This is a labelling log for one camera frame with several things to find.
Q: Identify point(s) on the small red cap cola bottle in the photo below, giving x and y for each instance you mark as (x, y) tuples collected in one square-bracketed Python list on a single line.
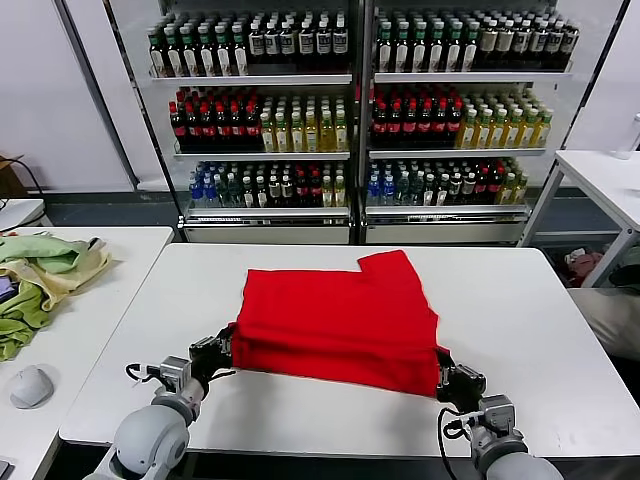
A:
[(482, 190), (316, 192), (301, 192), (495, 190)]

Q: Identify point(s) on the red t-shirt with bear print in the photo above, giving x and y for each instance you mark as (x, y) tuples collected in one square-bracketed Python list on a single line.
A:
[(330, 320)]

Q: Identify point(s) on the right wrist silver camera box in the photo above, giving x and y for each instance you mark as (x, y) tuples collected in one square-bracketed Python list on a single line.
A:
[(497, 412)]

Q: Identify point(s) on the white rounded desk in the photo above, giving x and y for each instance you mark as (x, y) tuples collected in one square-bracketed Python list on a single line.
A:
[(20, 212)]

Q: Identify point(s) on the white table with metal legs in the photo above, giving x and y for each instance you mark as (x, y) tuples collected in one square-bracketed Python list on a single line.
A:
[(600, 175)]

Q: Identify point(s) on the small dark white cap bottle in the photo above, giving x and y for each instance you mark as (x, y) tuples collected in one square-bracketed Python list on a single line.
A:
[(248, 192), (468, 191), (286, 192), (274, 192), (442, 192), (455, 191), (430, 192), (261, 192)]

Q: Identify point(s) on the cream yellow garment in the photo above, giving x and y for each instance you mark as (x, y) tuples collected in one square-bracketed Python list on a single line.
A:
[(75, 285)]

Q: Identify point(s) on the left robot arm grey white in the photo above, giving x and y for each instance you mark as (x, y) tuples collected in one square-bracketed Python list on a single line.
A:
[(150, 445)]

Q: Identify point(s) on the white computer mouse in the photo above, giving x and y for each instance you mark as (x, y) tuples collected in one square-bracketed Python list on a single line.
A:
[(31, 387)]

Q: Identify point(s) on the small clear cup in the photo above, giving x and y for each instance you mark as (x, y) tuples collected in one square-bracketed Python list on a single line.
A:
[(622, 154)]

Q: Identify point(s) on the olive green garment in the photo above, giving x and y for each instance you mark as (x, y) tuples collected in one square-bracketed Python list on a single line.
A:
[(20, 320)]

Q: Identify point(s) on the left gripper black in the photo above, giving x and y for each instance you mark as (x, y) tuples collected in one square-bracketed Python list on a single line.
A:
[(210, 360)]

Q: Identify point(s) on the beverage display shelf unit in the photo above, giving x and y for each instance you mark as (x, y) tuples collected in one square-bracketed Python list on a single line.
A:
[(440, 232), (265, 232)]

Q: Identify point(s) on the green cap cream label bottle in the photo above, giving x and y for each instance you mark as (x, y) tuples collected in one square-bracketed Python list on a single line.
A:
[(240, 57), (173, 57), (384, 55), (401, 55), (223, 57), (454, 55), (470, 55), (207, 57), (156, 57), (436, 55), (419, 55), (190, 57)]

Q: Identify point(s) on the dark green fabric object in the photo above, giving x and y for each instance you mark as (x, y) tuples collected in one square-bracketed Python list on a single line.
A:
[(627, 272)]

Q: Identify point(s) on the purple item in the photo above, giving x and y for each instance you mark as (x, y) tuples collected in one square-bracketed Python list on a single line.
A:
[(6, 289)]

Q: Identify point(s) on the light green garment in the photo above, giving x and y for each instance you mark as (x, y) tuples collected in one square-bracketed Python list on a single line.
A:
[(45, 252)]

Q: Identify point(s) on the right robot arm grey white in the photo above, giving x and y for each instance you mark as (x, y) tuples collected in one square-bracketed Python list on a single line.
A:
[(515, 465)]

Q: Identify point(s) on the small green clear bottle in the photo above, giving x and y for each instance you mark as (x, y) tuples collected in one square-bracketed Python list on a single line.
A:
[(235, 192), (222, 192), (404, 192), (416, 192)]

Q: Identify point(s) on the black flat device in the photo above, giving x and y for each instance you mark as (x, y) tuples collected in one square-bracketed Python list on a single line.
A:
[(4, 467)]

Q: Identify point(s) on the small blue water bottle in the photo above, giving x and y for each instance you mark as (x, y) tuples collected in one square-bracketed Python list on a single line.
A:
[(195, 192), (388, 192), (374, 192), (210, 192)]

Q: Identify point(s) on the brown cardboard box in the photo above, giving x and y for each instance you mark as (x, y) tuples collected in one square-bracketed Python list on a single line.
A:
[(10, 177)]

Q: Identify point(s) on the grey slanted metal post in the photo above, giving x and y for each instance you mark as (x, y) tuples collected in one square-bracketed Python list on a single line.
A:
[(98, 95)]

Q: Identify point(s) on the white cap dark drink bottle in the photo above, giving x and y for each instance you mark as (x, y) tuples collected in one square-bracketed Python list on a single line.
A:
[(340, 44), (306, 44), (287, 45), (272, 45), (256, 45), (323, 44)]

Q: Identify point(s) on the pink clothes pile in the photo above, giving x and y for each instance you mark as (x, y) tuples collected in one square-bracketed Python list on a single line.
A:
[(585, 262)]

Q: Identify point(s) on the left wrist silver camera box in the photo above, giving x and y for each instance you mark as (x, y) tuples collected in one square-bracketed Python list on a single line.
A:
[(175, 372)]

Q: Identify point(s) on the small yellow tea bottle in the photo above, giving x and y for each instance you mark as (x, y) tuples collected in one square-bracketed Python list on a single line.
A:
[(327, 192), (507, 190), (340, 192), (520, 190)]

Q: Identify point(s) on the beige fabric object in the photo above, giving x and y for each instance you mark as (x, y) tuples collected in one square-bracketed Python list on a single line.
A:
[(610, 315)]

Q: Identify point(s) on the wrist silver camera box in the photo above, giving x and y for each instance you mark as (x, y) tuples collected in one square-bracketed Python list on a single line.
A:
[(175, 372), (497, 412)]

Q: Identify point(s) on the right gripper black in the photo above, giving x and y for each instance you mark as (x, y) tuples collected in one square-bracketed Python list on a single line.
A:
[(460, 385)]

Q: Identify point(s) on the white side table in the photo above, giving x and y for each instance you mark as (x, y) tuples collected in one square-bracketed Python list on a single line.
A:
[(100, 320)]

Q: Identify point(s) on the beige label dark drink bottle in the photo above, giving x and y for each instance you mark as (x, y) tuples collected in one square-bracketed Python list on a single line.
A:
[(555, 42), (505, 42), (521, 42), (570, 42), (487, 42), (539, 42)]

